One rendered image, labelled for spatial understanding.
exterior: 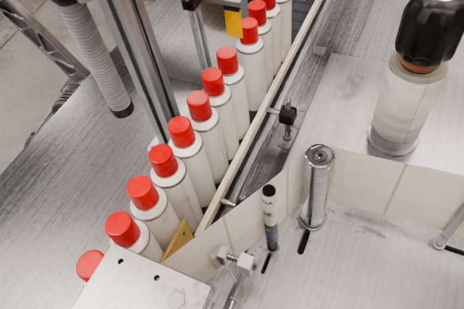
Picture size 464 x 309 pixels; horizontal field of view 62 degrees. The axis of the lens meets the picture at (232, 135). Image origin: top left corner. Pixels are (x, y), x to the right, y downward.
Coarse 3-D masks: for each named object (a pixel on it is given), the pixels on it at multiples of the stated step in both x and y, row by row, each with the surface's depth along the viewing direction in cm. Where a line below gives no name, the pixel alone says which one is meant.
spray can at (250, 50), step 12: (252, 24) 65; (252, 36) 66; (240, 48) 68; (252, 48) 68; (240, 60) 70; (252, 60) 69; (264, 60) 72; (252, 72) 71; (264, 72) 74; (252, 84) 74; (264, 84) 76; (252, 96) 76; (264, 96) 78; (252, 108) 79
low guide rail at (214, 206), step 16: (320, 0) 97; (304, 32) 90; (288, 64) 84; (272, 96) 79; (256, 128) 74; (240, 160) 70; (224, 176) 68; (224, 192) 67; (208, 208) 64; (208, 224) 63
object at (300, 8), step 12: (300, 0) 103; (312, 0) 102; (324, 0) 102; (300, 12) 99; (300, 24) 96; (312, 24) 96; (300, 48) 91; (288, 72) 86; (276, 96) 83; (252, 120) 79; (264, 120) 79; (240, 144) 76; (252, 144) 75; (240, 168) 72; (228, 192) 69; (216, 216) 67
